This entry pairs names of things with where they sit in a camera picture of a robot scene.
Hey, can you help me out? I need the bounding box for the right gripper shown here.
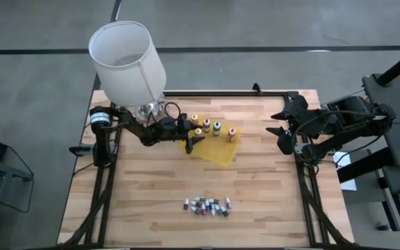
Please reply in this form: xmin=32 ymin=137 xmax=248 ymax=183
xmin=265 ymin=94 xmax=309 ymax=138

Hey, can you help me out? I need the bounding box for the black beam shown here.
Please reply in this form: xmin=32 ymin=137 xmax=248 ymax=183
xmin=337 ymin=147 xmax=395 ymax=184

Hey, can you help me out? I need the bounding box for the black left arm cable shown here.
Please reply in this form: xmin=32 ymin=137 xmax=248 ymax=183
xmin=164 ymin=101 xmax=183 ymax=122

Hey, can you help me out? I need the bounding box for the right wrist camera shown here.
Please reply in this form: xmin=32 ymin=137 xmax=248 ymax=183
xmin=276 ymin=133 xmax=297 ymax=156

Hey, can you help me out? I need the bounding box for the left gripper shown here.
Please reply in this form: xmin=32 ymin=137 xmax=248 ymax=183
xmin=158 ymin=117 xmax=206 ymax=144

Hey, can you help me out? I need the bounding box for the black aluminium rig frame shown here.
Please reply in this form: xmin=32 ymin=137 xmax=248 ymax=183
xmin=58 ymin=90 xmax=356 ymax=249

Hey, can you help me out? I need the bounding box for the grey desk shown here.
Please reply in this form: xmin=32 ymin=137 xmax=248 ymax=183
xmin=361 ymin=71 xmax=400 ymax=169

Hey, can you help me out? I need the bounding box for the black bracket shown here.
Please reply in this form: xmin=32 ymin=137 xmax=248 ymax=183
xmin=68 ymin=144 xmax=95 ymax=156

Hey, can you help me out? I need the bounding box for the white paper sheet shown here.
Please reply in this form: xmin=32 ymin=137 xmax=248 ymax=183
xmin=333 ymin=151 xmax=358 ymax=192

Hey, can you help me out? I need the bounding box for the grey metal desk frame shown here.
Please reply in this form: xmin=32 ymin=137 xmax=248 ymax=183
xmin=0 ymin=158 xmax=35 ymax=250

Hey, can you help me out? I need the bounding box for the black pole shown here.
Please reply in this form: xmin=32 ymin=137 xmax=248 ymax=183
xmin=376 ymin=44 xmax=400 ymax=87

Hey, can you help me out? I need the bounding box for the white-shaded silver table lamp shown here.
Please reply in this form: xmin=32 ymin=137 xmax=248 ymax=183
xmin=87 ymin=20 xmax=168 ymax=124

